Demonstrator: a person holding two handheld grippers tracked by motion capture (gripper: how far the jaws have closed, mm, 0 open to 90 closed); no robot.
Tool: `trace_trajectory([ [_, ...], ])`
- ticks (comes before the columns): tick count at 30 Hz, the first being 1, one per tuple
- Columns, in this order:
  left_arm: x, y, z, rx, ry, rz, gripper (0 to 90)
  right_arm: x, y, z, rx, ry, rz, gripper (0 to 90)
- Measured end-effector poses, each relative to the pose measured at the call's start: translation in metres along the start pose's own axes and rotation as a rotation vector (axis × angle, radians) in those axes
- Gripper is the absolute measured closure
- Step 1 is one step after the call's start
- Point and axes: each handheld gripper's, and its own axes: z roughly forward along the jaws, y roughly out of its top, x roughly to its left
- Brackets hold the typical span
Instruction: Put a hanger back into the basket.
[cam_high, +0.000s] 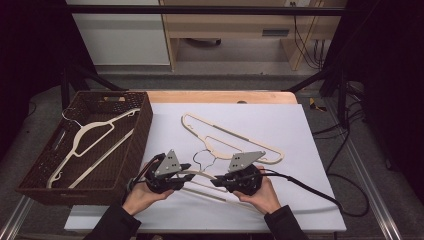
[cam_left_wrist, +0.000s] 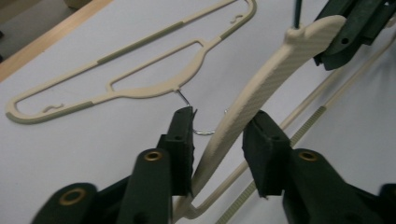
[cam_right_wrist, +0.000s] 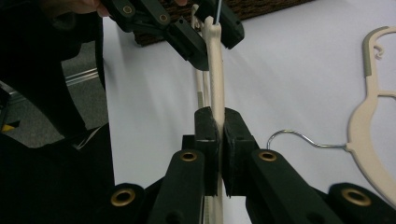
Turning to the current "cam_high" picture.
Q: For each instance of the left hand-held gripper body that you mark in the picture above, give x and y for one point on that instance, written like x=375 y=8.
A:
x=168 y=165

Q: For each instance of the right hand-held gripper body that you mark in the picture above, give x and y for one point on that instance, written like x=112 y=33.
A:
x=243 y=160

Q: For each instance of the beige wooden hanger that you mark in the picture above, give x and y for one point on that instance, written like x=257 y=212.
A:
x=96 y=124
x=213 y=196
x=222 y=156

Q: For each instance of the brown woven basket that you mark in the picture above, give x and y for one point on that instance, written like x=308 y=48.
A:
x=116 y=166

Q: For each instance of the person's left hand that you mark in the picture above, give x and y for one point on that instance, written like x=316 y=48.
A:
x=143 y=200

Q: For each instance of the person's right hand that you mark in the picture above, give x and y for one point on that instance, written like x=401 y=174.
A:
x=266 y=200

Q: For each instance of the white table mat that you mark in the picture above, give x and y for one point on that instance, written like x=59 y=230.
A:
x=293 y=126

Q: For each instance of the yellow and black tool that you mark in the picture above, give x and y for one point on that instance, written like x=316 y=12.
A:
x=313 y=104

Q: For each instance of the black metal stand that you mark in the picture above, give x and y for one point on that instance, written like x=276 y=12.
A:
x=341 y=93
x=65 y=86

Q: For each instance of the white cabinet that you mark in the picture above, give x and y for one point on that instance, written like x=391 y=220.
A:
x=123 y=40

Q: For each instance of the light wooden desk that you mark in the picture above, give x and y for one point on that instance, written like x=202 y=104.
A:
x=233 y=25

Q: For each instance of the black curtain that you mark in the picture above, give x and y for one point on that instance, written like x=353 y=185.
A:
x=393 y=66
x=30 y=50

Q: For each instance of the aluminium rail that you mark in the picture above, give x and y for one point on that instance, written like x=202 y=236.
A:
x=15 y=218
x=376 y=200

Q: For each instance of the black horizontal frame bar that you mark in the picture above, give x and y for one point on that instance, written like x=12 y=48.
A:
x=200 y=10

